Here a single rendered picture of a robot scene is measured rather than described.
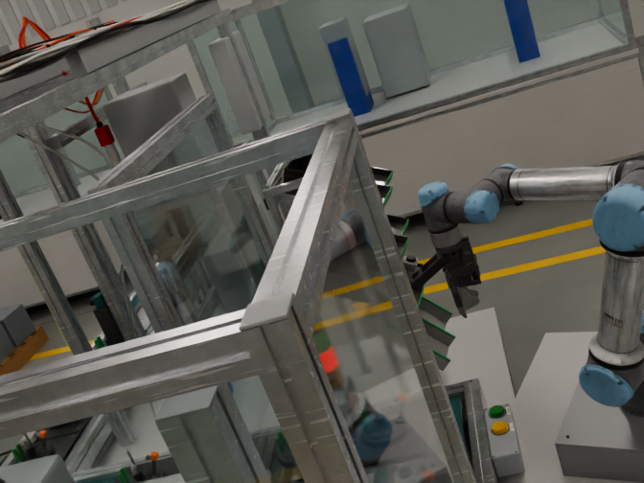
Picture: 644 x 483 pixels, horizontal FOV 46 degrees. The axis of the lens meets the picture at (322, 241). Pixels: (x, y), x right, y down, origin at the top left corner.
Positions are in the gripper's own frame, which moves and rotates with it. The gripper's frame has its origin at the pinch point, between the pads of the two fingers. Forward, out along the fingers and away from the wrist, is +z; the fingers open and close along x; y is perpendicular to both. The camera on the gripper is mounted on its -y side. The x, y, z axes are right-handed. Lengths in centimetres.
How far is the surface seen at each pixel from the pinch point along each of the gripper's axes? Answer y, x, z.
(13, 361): -380, 326, 114
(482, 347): 0, 45, 37
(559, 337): 24, 39, 37
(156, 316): -35, -83, -55
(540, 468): 8.4, -18.4, 37.4
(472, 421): -5.1, -7.6, 27.3
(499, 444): 0.8, -19.2, 27.3
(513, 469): 2.4, -24.0, 31.5
